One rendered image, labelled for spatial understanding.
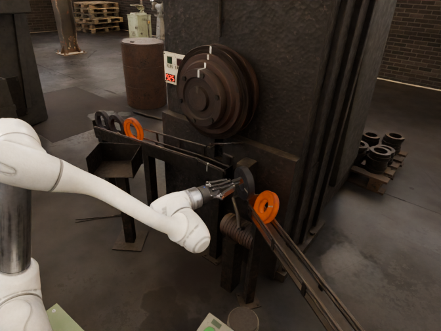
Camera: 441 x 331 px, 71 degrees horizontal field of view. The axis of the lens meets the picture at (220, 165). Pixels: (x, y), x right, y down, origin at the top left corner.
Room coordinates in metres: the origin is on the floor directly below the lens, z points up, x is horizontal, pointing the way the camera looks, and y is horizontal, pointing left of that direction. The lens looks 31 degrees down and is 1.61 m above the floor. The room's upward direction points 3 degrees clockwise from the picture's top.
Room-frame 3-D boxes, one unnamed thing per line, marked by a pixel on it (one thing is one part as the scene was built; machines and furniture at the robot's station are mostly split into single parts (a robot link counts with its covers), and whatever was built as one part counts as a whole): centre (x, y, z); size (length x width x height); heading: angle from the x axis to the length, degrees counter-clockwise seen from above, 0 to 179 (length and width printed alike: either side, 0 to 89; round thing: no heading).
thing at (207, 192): (1.06, 0.05, 0.83); 0.09 x 0.08 x 0.07; 125
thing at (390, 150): (3.00, -1.28, 0.22); 1.20 x 0.81 x 0.44; 51
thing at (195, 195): (1.02, 0.11, 0.83); 0.09 x 0.06 x 0.09; 35
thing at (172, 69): (1.83, 0.26, 1.15); 0.26 x 0.02 x 0.18; 53
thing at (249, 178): (1.16, -0.11, 0.83); 0.16 x 0.03 x 0.16; 24
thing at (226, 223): (1.24, -0.13, 0.27); 0.22 x 0.13 x 0.53; 53
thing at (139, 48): (4.43, 1.15, 0.45); 0.59 x 0.59 x 0.89
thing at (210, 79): (1.46, 0.11, 1.11); 0.28 x 0.06 x 0.28; 53
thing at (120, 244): (1.59, 0.63, 0.36); 0.26 x 0.20 x 0.72; 88
